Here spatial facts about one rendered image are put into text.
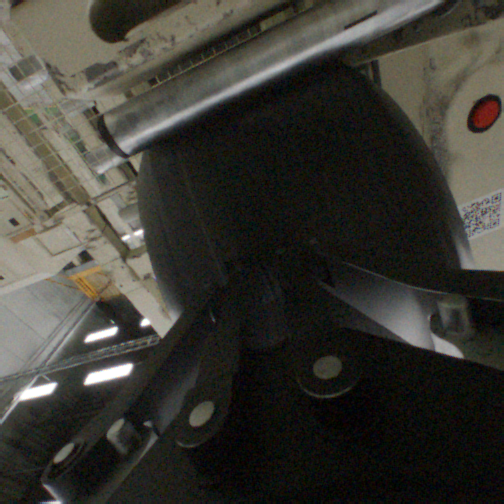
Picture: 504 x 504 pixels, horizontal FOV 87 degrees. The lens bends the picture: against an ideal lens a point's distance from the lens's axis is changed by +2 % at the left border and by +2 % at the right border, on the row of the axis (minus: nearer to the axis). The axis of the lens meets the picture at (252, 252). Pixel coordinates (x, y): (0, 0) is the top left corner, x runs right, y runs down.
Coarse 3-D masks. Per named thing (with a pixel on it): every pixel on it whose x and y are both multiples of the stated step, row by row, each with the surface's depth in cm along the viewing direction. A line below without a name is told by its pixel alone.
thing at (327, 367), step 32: (288, 256) 14; (288, 288) 10; (288, 320) 7; (320, 320) 7; (320, 352) 5; (352, 352) 5; (320, 384) 5; (352, 384) 4; (320, 416) 5; (352, 416) 4
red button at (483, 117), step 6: (486, 102) 34; (492, 102) 34; (480, 108) 35; (486, 108) 34; (492, 108) 35; (474, 114) 35; (480, 114) 35; (486, 114) 35; (492, 114) 35; (474, 120) 35; (480, 120) 35; (486, 120) 35; (492, 120) 35; (480, 126) 36
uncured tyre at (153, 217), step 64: (192, 128) 28; (256, 128) 25; (320, 128) 23; (384, 128) 23; (192, 192) 24; (256, 192) 23; (320, 192) 22; (384, 192) 21; (448, 192) 24; (192, 256) 23; (448, 256) 22
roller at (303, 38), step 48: (336, 0) 23; (384, 0) 22; (432, 0) 23; (240, 48) 24; (288, 48) 23; (336, 48) 24; (144, 96) 24; (192, 96) 24; (240, 96) 25; (144, 144) 26
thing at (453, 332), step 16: (448, 304) 6; (464, 304) 6; (432, 320) 7; (448, 320) 6; (464, 320) 6; (432, 336) 7; (448, 336) 6; (464, 336) 6; (480, 336) 6; (496, 336) 6; (448, 352) 6; (464, 352) 6; (480, 352) 5; (496, 352) 5
